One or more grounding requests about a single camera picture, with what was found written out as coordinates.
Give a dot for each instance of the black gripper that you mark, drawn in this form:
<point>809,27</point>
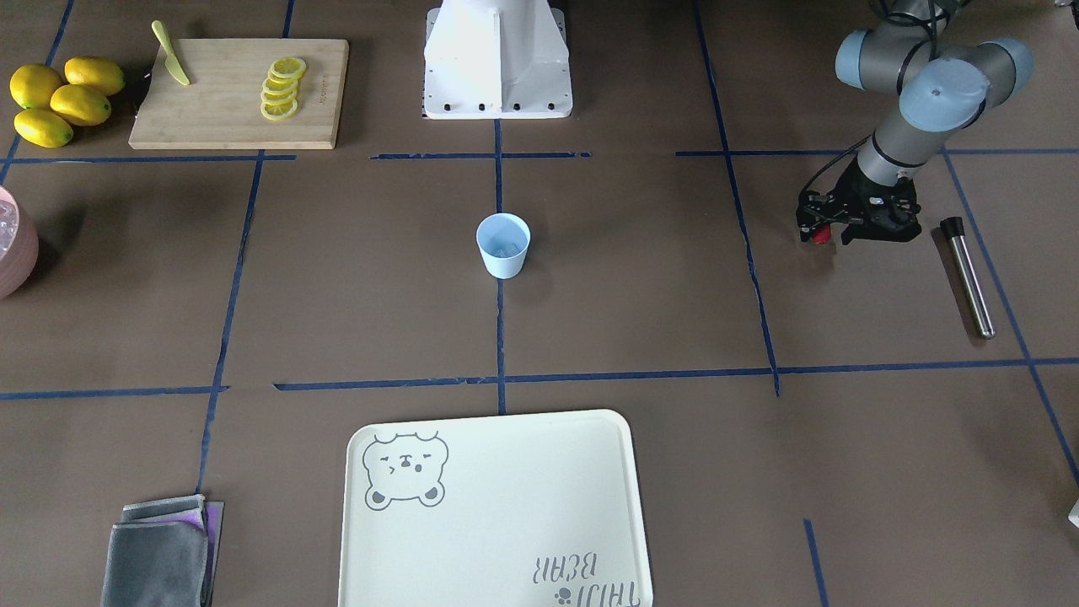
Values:
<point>854,187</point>

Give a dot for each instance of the red strawberry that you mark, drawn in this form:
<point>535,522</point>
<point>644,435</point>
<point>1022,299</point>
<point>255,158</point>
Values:
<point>821,236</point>

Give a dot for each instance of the steel muddler with black tip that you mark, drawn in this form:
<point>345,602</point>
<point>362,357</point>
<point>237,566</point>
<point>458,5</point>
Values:
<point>954,233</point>

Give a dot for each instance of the light blue plastic cup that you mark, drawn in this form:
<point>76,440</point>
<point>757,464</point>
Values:
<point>503,241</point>

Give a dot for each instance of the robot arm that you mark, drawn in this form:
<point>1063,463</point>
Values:
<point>941,89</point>

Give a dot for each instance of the pink bowl of ice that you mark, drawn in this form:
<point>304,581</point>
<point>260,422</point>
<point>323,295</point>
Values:
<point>20,244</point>

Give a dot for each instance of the cream bear serving tray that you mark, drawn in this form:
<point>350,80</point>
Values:
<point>518,510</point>

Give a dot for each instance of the lemon slices stack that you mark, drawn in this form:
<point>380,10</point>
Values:
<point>279,95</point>

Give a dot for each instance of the wooden cutting board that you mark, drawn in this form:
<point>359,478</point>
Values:
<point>220,108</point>

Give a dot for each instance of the yellow-green plastic knife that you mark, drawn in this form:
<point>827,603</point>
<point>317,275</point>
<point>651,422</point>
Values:
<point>172,63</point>

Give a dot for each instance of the yellow lemon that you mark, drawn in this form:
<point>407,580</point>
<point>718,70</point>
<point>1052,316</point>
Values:
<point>97,72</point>
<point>43,128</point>
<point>80,105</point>
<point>32,85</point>

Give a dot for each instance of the grey folded cloth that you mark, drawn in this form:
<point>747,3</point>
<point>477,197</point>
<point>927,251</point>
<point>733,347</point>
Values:
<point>164,552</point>

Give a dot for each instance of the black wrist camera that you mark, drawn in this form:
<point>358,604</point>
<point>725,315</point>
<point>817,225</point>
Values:
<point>891,213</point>

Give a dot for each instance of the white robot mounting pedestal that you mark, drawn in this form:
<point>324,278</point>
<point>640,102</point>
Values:
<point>496,60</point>

